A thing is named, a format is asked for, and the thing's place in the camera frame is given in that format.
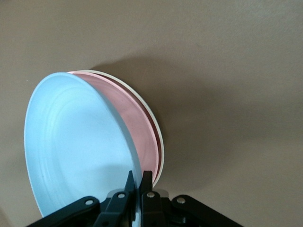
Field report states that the beige plate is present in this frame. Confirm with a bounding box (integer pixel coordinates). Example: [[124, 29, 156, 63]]
[[80, 69, 165, 188]]

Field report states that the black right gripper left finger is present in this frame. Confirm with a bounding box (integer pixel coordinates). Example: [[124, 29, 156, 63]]
[[94, 170, 137, 227]]

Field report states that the light blue plate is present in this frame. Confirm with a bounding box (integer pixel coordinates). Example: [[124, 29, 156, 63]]
[[24, 71, 145, 227]]

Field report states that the pink plate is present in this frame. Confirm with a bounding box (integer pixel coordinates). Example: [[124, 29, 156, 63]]
[[67, 70, 160, 183]]

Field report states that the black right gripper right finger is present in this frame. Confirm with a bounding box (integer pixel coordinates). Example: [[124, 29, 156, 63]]
[[139, 170, 167, 227]]

